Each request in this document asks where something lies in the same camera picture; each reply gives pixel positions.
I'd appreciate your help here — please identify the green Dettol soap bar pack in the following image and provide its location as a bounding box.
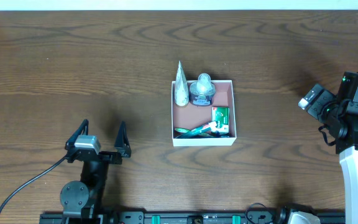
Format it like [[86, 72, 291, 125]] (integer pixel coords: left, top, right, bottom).
[[211, 106, 230, 133]]

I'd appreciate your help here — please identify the teal toothpaste tube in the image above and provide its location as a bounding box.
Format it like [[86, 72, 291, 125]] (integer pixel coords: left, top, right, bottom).
[[177, 121, 217, 139]]

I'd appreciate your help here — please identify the white box with pink interior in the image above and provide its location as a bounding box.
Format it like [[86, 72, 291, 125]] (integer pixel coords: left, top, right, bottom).
[[171, 80, 237, 147]]

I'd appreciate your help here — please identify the green toothbrush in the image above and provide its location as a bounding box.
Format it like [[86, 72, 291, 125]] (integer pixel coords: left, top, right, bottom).
[[174, 128, 213, 138]]

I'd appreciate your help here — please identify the blue disposable razor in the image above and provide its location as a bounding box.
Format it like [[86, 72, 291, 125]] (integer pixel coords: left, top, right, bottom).
[[211, 131, 230, 138]]

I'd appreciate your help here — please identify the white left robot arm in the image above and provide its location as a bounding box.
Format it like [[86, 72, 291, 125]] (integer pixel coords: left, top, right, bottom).
[[60, 119, 132, 223]]

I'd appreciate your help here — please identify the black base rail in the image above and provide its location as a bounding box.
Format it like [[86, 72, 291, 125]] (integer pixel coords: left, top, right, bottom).
[[39, 203, 346, 224]]

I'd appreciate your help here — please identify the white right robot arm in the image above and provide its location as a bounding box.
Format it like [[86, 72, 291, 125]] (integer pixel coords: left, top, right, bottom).
[[315, 72, 358, 223]]

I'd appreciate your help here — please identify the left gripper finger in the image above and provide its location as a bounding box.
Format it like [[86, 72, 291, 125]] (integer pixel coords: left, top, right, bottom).
[[65, 119, 89, 149], [114, 121, 132, 157]]

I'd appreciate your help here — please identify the white lotion tube gold cap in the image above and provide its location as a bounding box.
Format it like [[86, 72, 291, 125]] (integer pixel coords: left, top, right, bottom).
[[174, 61, 189, 106]]

